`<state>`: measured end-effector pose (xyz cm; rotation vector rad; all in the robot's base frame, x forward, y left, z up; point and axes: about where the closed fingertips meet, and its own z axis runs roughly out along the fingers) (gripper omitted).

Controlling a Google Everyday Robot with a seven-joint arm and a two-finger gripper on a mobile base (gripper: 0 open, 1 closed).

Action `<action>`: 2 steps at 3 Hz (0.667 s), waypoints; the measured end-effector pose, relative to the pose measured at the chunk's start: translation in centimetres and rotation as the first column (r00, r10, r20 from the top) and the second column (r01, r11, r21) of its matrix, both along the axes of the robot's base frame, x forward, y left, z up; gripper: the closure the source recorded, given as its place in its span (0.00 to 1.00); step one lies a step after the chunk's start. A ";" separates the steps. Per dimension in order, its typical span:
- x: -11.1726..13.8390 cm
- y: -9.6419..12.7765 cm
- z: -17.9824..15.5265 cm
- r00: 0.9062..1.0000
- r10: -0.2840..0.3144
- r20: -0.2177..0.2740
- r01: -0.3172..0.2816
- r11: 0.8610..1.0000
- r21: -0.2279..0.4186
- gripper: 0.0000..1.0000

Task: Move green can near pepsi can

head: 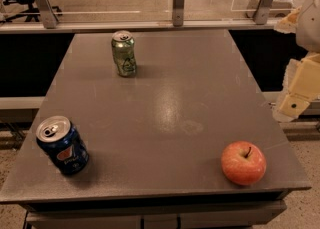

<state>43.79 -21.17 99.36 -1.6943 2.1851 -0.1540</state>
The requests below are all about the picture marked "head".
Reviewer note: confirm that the right metal rail bracket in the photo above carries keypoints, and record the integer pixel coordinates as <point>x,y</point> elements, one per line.
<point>262,13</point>

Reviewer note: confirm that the red apple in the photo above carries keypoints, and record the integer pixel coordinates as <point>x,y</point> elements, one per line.
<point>243,163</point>

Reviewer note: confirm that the grey table drawer front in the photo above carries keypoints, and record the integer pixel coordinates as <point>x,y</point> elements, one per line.
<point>204,216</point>

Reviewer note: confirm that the blue pepsi can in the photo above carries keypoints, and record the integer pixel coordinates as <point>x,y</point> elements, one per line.
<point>58,137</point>

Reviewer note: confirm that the metal rail bracket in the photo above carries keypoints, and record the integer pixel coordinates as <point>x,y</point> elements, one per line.
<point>178,12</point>
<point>262,13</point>
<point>48,17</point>

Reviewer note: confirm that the left metal rail bracket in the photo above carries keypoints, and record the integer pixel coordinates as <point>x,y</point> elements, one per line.
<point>48,17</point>

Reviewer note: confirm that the green soda can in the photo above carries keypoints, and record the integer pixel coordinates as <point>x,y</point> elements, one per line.
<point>122,44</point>

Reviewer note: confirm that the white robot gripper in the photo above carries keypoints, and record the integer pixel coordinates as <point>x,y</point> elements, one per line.
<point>310,26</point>

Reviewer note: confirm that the middle metal rail bracket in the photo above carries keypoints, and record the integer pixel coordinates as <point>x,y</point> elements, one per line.
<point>178,12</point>

